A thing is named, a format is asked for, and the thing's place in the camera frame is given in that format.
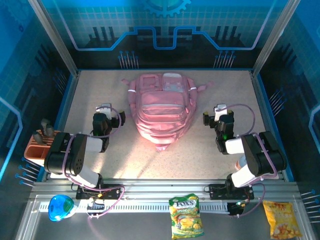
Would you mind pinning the pink backpack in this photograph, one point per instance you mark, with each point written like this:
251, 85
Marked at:
162, 112

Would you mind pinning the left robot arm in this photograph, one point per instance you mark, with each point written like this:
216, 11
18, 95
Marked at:
75, 160

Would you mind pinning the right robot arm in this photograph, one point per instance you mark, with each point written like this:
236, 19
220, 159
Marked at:
262, 157

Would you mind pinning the green candy bag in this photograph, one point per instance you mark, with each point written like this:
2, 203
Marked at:
185, 217

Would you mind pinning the yellow snack bag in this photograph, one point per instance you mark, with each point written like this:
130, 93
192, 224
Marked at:
281, 220

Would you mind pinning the pink cup with white lid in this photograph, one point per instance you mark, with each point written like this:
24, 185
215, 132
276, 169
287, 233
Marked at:
241, 163

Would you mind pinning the orange and cream knife block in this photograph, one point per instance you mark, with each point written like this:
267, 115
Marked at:
33, 152

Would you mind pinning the black right connector box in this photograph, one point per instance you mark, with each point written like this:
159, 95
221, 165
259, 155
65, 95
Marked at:
236, 208

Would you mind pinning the black connector box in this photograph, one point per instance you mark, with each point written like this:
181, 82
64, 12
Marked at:
96, 207
236, 208

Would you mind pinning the black left connector box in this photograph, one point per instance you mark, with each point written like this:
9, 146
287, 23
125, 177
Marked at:
96, 207

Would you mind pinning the blue and green plastic ball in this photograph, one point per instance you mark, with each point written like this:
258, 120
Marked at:
60, 207

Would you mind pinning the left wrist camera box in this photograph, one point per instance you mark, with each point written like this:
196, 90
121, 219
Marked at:
104, 110

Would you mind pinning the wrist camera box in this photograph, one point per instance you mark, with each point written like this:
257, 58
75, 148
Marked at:
221, 111
104, 110

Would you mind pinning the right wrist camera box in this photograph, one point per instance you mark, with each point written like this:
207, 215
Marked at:
221, 111

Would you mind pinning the aluminium side rail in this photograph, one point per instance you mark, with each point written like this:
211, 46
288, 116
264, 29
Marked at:
266, 120
70, 100

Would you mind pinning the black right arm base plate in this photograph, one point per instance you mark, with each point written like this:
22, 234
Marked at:
217, 191

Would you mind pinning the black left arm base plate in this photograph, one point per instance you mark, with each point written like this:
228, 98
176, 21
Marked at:
116, 191

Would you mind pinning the aluminium cross rail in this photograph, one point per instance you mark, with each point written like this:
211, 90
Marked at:
162, 187

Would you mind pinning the aluminium frame post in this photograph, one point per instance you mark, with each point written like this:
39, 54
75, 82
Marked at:
274, 37
55, 37

